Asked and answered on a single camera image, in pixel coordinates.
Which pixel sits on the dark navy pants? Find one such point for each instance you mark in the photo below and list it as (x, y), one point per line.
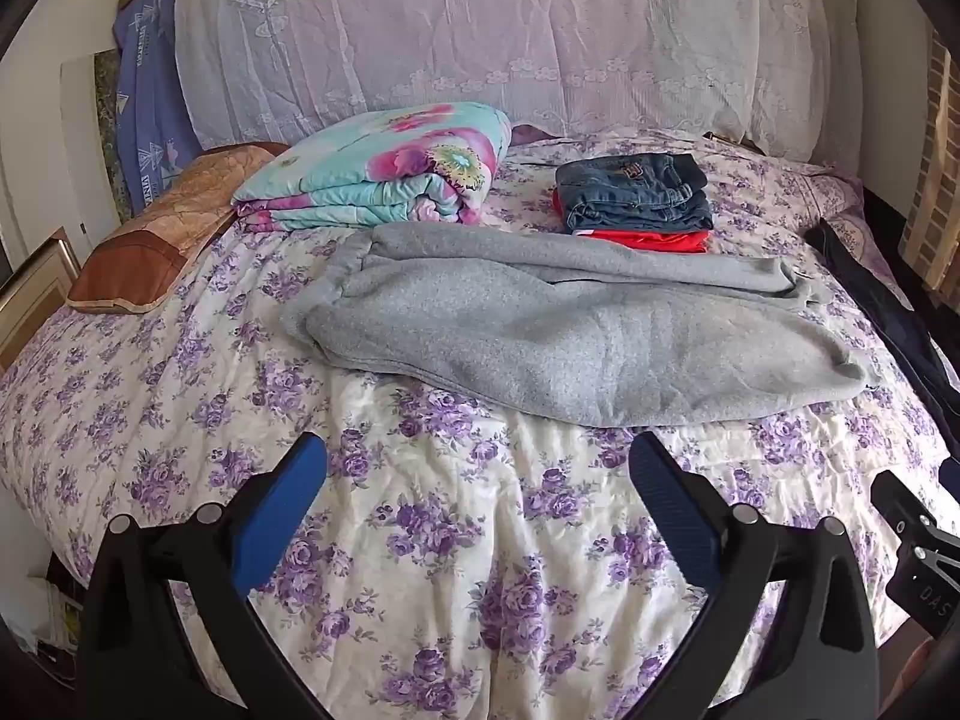
(892, 307)

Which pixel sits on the folded blue jeans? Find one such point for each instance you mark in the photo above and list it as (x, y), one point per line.
(637, 191)

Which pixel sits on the white lace headboard cover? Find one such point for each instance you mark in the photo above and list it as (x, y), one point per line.
(525, 37)

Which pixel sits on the blue printed cloth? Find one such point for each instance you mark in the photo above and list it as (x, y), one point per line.
(146, 112)

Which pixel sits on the grey sweat pants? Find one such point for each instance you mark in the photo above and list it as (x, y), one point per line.
(570, 337)

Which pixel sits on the folded red garment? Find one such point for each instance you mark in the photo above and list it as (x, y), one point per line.
(660, 241)

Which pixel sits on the grey patterned board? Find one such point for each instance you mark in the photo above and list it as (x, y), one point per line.
(94, 142)

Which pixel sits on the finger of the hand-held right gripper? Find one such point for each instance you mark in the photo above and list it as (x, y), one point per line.
(904, 501)

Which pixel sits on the brick pattern curtain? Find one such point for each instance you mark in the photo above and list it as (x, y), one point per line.
(934, 180)

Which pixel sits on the bed with purple floral sheet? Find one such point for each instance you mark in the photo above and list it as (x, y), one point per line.
(420, 510)

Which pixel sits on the pile of papers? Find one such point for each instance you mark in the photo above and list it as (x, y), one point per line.
(52, 615)

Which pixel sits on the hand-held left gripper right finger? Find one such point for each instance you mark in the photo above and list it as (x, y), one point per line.
(671, 514)

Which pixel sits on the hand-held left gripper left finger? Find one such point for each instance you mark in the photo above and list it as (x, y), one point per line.
(279, 510)

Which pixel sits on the folded teal pink floral quilt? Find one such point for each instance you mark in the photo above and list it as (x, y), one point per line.
(390, 169)

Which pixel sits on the brown pillow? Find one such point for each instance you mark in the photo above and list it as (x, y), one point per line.
(150, 236)

